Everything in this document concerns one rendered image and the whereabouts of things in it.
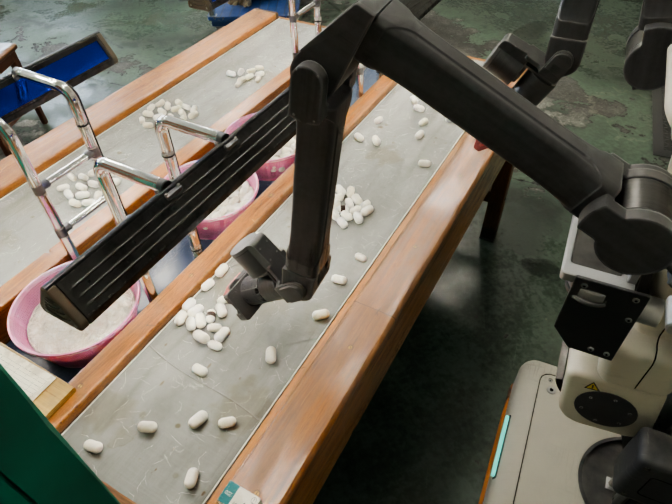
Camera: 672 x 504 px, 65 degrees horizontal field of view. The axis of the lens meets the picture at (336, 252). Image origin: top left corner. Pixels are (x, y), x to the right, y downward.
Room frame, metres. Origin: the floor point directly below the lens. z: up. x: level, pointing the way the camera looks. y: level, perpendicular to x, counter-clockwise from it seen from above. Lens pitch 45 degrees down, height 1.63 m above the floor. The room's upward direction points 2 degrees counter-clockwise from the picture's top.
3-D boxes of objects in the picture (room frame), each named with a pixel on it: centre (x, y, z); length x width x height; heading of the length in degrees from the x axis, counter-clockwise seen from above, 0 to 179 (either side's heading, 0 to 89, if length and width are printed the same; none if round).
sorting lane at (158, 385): (1.07, -0.05, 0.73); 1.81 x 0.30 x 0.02; 149
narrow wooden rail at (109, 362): (1.16, 0.11, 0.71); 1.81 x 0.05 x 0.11; 149
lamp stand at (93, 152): (0.97, 0.64, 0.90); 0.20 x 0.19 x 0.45; 149
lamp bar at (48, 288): (0.72, 0.23, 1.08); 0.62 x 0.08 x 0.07; 149
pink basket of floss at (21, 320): (0.72, 0.55, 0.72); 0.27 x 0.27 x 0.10
